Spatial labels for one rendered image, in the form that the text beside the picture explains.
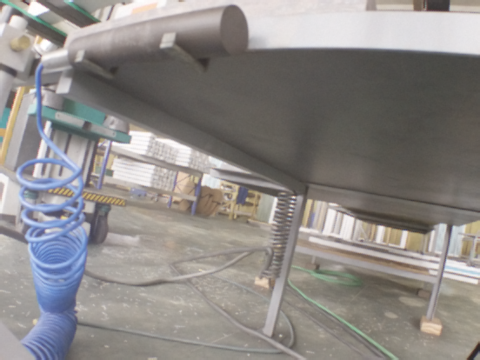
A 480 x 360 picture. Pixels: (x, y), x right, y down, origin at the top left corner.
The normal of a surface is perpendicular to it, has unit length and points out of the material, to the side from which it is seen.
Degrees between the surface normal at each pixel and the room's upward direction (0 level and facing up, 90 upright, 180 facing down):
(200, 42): 146
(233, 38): 90
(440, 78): 180
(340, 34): 90
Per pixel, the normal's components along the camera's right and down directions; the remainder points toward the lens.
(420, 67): -0.22, 0.97
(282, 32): -0.45, -0.17
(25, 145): 0.79, 0.13
